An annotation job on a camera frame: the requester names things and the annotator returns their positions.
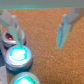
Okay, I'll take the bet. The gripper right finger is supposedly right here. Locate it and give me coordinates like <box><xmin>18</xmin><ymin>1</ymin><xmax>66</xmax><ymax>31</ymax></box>
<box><xmin>56</xmin><ymin>7</ymin><xmax>84</xmax><ymax>50</ymax></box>

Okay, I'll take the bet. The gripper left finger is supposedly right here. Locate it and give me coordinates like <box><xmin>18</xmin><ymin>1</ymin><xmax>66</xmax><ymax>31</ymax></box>
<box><xmin>0</xmin><ymin>9</ymin><xmax>27</xmax><ymax>48</ymax></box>

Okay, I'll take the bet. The red button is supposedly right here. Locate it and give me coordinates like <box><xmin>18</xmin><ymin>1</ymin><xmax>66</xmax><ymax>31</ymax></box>
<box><xmin>0</xmin><ymin>29</ymin><xmax>27</xmax><ymax>48</ymax></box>

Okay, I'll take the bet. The blue button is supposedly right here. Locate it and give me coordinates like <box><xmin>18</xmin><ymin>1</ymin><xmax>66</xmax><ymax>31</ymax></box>
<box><xmin>4</xmin><ymin>44</ymin><xmax>35</xmax><ymax>73</ymax></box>

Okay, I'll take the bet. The green button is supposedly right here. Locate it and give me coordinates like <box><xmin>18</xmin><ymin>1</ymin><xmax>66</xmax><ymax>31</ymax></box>
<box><xmin>9</xmin><ymin>70</ymin><xmax>43</xmax><ymax>84</ymax></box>

